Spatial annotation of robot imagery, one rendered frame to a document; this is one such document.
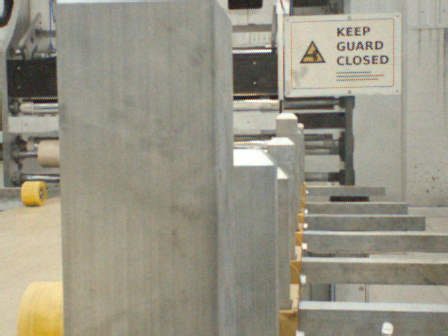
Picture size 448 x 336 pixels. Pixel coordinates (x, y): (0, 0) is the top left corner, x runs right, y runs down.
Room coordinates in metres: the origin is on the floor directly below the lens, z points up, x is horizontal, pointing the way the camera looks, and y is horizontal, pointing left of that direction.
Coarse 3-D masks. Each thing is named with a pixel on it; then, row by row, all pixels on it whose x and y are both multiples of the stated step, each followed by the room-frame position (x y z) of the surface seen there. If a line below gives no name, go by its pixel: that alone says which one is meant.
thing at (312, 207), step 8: (312, 208) 1.68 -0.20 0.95; (320, 208) 1.68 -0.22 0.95; (328, 208) 1.67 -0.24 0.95; (336, 208) 1.67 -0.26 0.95; (344, 208) 1.67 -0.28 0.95; (352, 208) 1.67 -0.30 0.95; (360, 208) 1.67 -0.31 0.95; (368, 208) 1.66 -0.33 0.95; (376, 208) 1.66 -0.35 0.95; (384, 208) 1.66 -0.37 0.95; (392, 208) 1.66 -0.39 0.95; (400, 208) 1.65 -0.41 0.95
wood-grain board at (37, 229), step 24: (0, 216) 2.01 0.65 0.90; (24, 216) 2.00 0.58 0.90; (48, 216) 1.99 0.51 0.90; (0, 240) 1.56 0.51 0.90; (24, 240) 1.55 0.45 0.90; (48, 240) 1.54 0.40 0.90; (0, 264) 1.27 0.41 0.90; (24, 264) 1.26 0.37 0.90; (48, 264) 1.26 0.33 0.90; (0, 288) 1.07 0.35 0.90; (24, 288) 1.07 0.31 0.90; (0, 312) 0.93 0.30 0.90
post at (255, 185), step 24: (240, 168) 0.40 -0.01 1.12; (264, 168) 0.40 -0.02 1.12; (240, 192) 0.40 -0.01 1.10; (264, 192) 0.40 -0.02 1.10; (240, 216) 0.40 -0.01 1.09; (264, 216) 0.40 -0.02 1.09; (240, 240) 0.40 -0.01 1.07; (264, 240) 0.40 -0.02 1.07; (240, 264) 0.40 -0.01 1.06; (264, 264) 0.40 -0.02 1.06; (240, 288) 0.40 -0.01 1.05; (264, 288) 0.40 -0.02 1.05; (240, 312) 0.40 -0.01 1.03; (264, 312) 0.40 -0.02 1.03
